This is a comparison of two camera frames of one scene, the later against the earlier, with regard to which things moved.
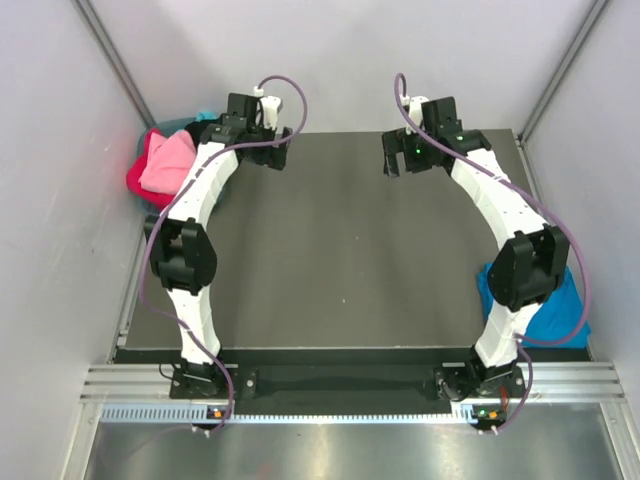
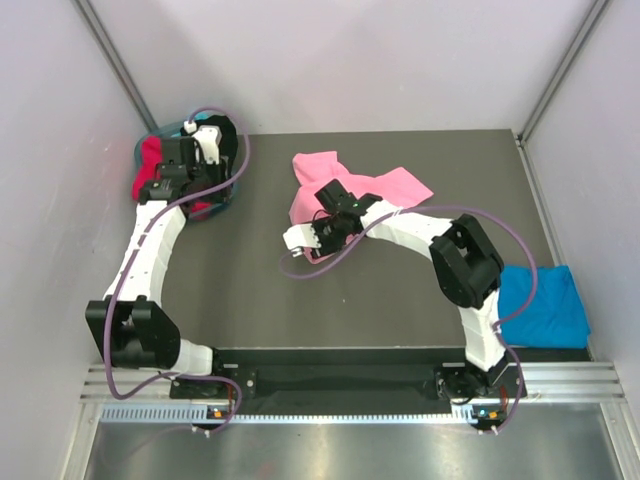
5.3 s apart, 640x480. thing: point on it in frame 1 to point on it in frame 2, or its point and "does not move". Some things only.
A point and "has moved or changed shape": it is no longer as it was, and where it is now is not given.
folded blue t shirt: [558, 319] does not move
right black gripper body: [414, 149] to [330, 235]
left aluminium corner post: [117, 60] does not move
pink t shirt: [168, 161] has moved or changed shape
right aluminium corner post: [597, 10] does not move
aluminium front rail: [550, 381] does not move
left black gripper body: [267, 156] to [206, 174]
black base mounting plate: [349, 385] does not move
